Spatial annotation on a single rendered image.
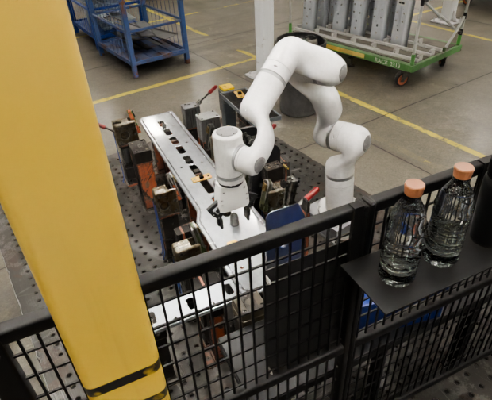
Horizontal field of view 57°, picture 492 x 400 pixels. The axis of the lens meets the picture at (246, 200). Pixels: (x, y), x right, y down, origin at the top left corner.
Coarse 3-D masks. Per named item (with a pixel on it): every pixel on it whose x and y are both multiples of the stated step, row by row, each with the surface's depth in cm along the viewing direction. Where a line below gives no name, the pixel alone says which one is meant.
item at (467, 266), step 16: (480, 160) 87; (480, 176) 88; (352, 224) 79; (352, 240) 81; (352, 256) 84; (368, 256) 85; (464, 256) 84; (480, 256) 84; (352, 272) 82; (368, 272) 82; (432, 272) 81; (448, 272) 81; (464, 272) 81; (480, 272) 81; (368, 288) 79; (384, 288) 78; (400, 288) 78; (416, 288) 78; (432, 288) 78; (384, 304) 76; (400, 304) 76
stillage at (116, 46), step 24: (120, 0) 509; (144, 0) 639; (168, 0) 579; (96, 24) 609; (120, 24) 592; (144, 24) 594; (168, 24) 556; (120, 48) 571; (144, 48) 577; (168, 48) 597
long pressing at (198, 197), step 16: (144, 128) 229; (160, 128) 227; (176, 128) 227; (160, 144) 213; (176, 144) 213; (192, 144) 212; (176, 160) 201; (192, 160) 201; (208, 160) 200; (176, 176) 191; (192, 176) 190; (192, 192) 180; (240, 208) 170; (208, 224) 164; (224, 224) 163; (240, 224) 163; (256, 224) 162; (208, 240) 157; (224, 240) 156; (256, 256) 149; (256, 272) 143; (240, 288) 138
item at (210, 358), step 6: (216, 312) 137; (222, 312) 138; (210, 318) 137; (216, 318) 139; (222, 318) 141; (210, 324) 140; (210, 330) 143; (216, 330) 142; (222, 330) 144; (210, 336) 146; (216, 336) 144; (222, 336) 145; (210, 342) 150; (210, 354) 154; (222, 354) 150; (210, 360) 152; (216, 360) 151; (216, 366) 150
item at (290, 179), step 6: (282, 180) 145; (288, 180) 146; (294, 180) 145; (282, 186) 146; (288, 186) 149; (294, 186) 146; (288, 192) 150; (294, 192) 148; (288, 198) 149; (294, 198) 149; (288, 204) 149
